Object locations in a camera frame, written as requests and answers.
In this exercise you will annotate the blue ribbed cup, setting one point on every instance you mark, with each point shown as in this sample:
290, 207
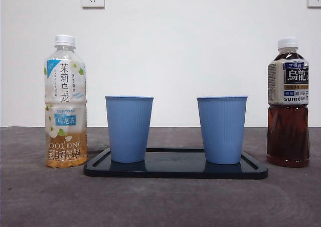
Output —
222, 130
128, 129

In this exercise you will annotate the dark blue tray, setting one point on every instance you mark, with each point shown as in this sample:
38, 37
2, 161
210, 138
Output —
175, 172

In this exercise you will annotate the dark oolong tea bottle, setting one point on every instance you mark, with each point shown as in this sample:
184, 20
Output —
288, 126

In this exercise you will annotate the jasmine oolong tea bottle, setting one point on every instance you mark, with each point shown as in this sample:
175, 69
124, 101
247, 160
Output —
65, 86

